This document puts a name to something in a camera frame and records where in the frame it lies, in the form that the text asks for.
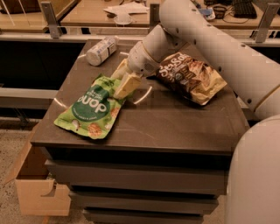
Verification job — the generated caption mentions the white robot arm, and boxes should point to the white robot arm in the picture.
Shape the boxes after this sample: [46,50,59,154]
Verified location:
[113,0,280,224]

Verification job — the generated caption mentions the cardboard box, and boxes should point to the cardboard box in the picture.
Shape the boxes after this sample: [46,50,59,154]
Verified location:
[4,125,71,216]

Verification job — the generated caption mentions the brown and yellow chip bag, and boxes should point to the brown and yellow chip bag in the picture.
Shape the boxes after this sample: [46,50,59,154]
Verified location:
[156,52,227,106]

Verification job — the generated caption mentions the metal railing post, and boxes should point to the metal railing post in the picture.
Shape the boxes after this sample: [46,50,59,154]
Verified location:
[150,3,160,31]
[41,1,62,39]
[253,0,280,43]

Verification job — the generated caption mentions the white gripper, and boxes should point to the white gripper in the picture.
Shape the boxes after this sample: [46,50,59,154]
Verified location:
[111,24,186,99]

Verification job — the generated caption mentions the black keyboard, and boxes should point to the black keyboard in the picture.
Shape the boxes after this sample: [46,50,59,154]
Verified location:
[232,0,257,19]

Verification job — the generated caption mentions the white papers on desk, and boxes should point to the white papers on desk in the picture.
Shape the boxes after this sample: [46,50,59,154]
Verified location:
[104,2,150,15]

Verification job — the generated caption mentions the white blue device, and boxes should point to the white blue device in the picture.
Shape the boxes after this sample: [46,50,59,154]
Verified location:
[199,8,215,21]

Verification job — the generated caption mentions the grey drawer cabinet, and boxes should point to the grey drawer cabinet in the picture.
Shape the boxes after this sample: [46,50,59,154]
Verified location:
[31,40,249,224]

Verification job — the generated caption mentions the wooden desk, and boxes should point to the wooden desk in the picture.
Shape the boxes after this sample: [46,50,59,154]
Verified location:
[60,0,263,30]

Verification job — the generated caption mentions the white plastic bottle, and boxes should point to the white plastic bottle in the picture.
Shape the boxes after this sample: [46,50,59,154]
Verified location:
[86,36,119,66]

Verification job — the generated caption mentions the green rice chip bag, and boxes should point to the green rice chip bag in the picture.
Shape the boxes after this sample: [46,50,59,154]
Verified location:
[53,74,126,139]

